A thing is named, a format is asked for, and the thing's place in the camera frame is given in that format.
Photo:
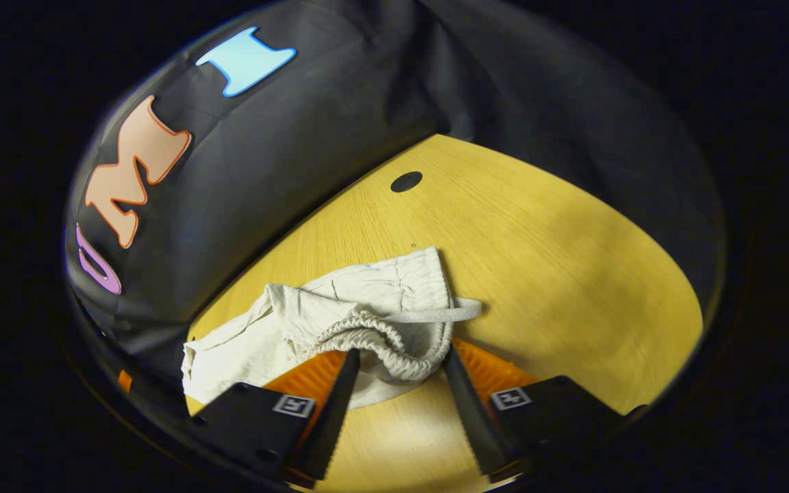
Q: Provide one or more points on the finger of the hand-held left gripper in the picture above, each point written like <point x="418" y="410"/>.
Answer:
<point x="124" y="381"/>

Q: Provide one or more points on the white jeans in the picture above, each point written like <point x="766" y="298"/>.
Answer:
<point x="381" y="287"/>

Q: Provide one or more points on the black backdrop cloth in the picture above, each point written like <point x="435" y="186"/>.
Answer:
<point x="298" y="137"/>

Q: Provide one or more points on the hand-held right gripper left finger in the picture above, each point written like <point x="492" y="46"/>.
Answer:
<point x="244" y="418"/>

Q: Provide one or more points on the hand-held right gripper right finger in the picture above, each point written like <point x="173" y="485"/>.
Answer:
<point x="470" y="411"/>

